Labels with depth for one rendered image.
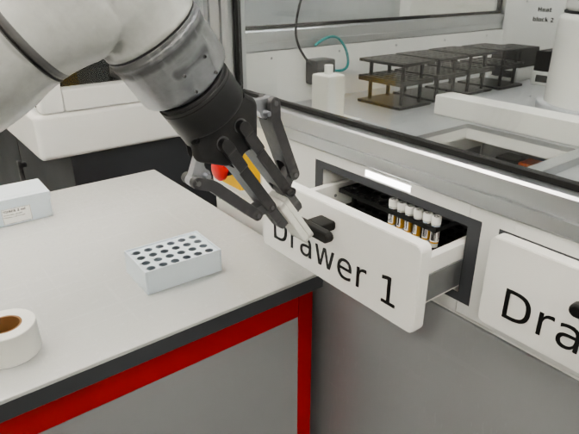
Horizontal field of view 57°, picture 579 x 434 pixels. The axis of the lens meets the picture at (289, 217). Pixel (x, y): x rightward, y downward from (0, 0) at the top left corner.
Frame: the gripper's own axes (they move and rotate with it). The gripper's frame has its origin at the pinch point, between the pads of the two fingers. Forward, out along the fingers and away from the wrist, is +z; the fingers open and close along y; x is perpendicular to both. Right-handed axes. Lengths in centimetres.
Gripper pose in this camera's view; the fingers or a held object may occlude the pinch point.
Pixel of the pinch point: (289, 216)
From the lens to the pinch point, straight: 62.5
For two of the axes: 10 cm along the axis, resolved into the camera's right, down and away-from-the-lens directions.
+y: 6.5, -7.3, 2.2
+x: -6.1, -3.2, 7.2
